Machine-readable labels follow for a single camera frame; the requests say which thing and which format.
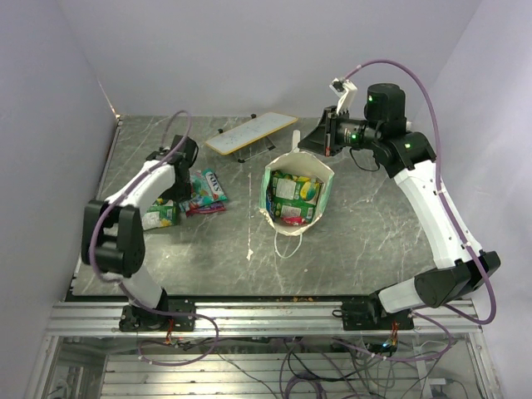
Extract green Fox's candy bag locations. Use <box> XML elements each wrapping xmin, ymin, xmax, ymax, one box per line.
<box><xmin>141</xmin><ymin>199</ymin><xmax>180</xmax><ymax>231</ymax></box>

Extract yellow framed whiteboard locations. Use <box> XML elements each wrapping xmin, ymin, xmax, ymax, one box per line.
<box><xmin>205</xmin><ymin>112</ymin><xmax>298</xmax><ymax>155</ymax></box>

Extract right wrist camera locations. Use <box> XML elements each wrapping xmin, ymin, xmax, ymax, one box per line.
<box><xmin>329</xmin><ymin>78</ymin><xmax>358</xmax><ymax>116</ymax></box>

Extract teal Fox's mint bag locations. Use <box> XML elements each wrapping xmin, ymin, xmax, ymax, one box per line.
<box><xmin>189</xmin><ymin>169</ymin><xmax>228</xmax><ymax>209</ymax></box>

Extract decorated paper gift bag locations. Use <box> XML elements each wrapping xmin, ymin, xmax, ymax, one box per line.
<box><xmin>259</xmin><ymin>149</ymin><xmax>334</xmax><ymax>259</ymax></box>

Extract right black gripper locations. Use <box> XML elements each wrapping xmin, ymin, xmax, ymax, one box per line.
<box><xmin>298</xmin><ymin>105</ymin><xmax>382</xmax><ymax>157</ymax></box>

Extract purple red candy bag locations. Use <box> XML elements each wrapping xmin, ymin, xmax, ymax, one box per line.
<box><xmin>180</xmin><ymin>202</ymin><xmax>226</xmax><ymax>217</ymax></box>

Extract aluminium rail frame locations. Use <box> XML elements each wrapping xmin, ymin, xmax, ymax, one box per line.
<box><xmin>28</xmin><ymin>297</ymin><xmax>502</xmax><ymax>398</ymax></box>

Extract whiteboard wire stand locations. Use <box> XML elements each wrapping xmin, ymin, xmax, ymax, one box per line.
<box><xmin>216</xmin><ymin>114</ymin><xmax>275</xmax><ymax>163</ymax></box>

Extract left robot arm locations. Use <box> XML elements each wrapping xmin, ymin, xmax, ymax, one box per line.
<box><xmin>81</xmin><ymin>135</ymin><xmax>198</xmax><ymax>332</ymax></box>

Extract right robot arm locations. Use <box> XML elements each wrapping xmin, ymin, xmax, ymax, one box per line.
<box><xmin>298</xmin><ymin>79</ymin><xmax>500</xmax><ymax>329</ymax></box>

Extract red snack packet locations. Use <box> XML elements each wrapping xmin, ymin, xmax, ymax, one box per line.
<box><xmin>280</xmin><ymin>216</ymin><xmax>308</xmax><ymax>226</ymax></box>

